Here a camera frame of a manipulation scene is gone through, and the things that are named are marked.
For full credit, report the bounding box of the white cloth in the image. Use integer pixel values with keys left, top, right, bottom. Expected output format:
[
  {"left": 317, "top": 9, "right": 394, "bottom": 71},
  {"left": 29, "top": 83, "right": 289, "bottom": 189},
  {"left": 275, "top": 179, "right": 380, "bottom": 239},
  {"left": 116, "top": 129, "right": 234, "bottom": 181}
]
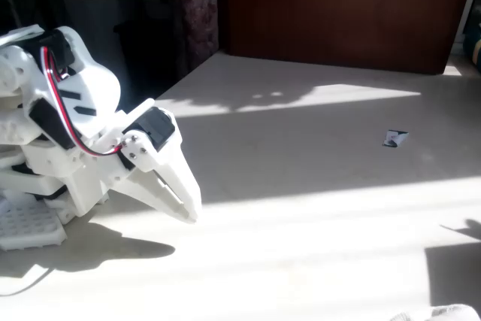
[{"left": 390, "top": 304, "right": 481, "bottom": 321}]

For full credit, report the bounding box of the grey background furniture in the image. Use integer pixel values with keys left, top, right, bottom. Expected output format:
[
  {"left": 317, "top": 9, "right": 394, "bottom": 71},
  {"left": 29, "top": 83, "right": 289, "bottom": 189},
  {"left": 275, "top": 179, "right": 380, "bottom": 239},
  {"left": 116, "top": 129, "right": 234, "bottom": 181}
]
[{"left": 62, "top": 0, "right": 131, "bottom": 104}]

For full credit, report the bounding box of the dark patterned curtain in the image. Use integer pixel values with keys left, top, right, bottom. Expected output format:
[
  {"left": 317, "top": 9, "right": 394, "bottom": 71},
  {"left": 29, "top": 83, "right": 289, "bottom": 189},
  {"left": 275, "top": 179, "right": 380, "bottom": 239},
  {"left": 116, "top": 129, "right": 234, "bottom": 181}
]
[{"left": 175, "top": 0, "right": 220, "bottom": 71}]

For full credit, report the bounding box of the brown wooden cabinet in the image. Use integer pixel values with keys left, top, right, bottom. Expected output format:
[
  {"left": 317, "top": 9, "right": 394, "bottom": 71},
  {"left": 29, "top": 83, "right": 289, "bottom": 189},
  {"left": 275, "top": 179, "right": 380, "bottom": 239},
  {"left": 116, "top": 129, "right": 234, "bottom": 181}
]
[{"left": 217, "top": 0, "right": 478, "bottom": 76}]

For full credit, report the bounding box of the small dark printed card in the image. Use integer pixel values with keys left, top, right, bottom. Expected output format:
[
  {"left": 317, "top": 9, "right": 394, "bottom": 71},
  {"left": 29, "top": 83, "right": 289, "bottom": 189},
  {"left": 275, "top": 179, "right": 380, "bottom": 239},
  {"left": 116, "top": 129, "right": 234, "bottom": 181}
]
[{"left": 382, "top": 129, "right": 410, "bottom": 148}]

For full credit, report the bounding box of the red white black servo cable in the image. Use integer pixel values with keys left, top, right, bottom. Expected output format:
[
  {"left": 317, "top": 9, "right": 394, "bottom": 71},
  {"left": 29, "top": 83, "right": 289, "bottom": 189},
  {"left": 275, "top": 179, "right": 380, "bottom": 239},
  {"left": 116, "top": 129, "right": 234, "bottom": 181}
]
[{"left": 39, "top": 45, "right": 129, "bottom": 159}]

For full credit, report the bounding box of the white perforated base plate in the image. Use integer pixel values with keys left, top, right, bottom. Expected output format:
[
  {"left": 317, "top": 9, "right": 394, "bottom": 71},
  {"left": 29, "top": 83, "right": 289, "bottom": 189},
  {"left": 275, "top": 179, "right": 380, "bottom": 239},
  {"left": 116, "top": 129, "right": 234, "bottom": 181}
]
[{"left": 0, "top": 191, "right": 68, "bottom": 251}]

